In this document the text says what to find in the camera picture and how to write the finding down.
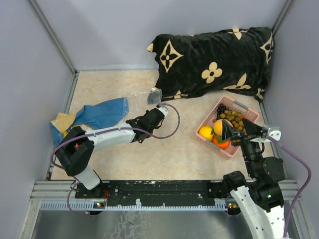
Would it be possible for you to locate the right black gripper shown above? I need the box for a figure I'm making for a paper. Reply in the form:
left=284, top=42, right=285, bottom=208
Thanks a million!
left=221, top=117, right=263, bottom=177

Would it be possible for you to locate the brown longan bunch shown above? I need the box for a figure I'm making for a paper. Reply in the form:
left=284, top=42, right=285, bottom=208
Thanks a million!
left=220, top=109, right=246, bottom=132

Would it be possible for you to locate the clear zip top bag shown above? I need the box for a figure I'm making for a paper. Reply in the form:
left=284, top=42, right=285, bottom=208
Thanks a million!
left=125, top=87, right=162, bottom=120

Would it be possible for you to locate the orange persimmon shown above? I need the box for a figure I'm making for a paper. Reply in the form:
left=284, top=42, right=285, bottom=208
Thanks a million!
left=212, top=135, right=230, bottom=150

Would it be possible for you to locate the yellow lemon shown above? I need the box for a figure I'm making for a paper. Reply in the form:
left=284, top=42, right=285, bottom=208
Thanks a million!
left=198, top=126, right=214, bottom=141

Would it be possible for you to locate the orange peach fruit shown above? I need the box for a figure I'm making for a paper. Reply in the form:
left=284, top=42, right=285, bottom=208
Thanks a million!
left=213, top=119, right=223, bottom=136

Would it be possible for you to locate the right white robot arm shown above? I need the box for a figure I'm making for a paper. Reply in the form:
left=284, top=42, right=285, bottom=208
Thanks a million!
left=221, top=119, right=285, bottom=239

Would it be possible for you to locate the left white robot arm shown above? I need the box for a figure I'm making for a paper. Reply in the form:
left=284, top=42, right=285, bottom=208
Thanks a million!
left=55, top=105, right=168, bottom=198

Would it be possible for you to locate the yellow blue cartoon bag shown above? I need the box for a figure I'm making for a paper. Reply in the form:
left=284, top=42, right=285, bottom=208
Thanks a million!
left=50, top=112, right=82, bottom=137

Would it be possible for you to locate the pink plastic basket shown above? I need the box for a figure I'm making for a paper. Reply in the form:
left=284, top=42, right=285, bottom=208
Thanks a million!
left=195, top=96, right=259, bottom=159

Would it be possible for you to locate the black grape bunch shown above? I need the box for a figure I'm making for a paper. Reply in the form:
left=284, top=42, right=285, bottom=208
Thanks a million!
left=216, top=104, right=228, bottom=120

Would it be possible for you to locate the blue cloth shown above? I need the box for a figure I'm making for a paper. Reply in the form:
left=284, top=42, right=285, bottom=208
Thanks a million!
left=52, top=97, right=128, bottom=146

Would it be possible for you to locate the black floral pillow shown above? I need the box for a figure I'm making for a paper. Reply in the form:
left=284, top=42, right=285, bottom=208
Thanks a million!
left=147, top=27, right=274, bottom=101

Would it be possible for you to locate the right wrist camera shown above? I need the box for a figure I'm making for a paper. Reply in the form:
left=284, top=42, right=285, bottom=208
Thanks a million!
left=262, top=125, right=282, bottom=143

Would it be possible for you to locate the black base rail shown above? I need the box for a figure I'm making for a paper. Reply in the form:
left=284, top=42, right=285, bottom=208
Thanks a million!
left=75, top=180, right=230, bottom=207

